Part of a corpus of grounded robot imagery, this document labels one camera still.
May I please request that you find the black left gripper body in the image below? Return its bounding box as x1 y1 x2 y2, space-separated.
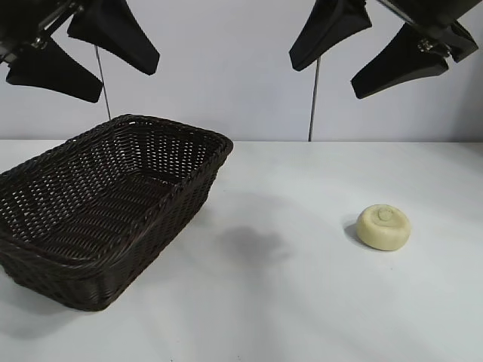
0 0 88 66

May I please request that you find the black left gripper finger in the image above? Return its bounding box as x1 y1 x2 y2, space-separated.
5 38 104 104
66 0 161 75

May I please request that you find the pale yellow round pastry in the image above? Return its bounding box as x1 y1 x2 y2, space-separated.
355 204 413 250

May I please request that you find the dark brown wicker basket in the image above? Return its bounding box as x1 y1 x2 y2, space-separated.
0 114 235 312

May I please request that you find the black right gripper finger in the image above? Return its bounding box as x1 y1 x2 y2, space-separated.
350 23 450 100
288 0 373 72

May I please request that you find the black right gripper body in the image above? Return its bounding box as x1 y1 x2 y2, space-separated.
377 0 483 63

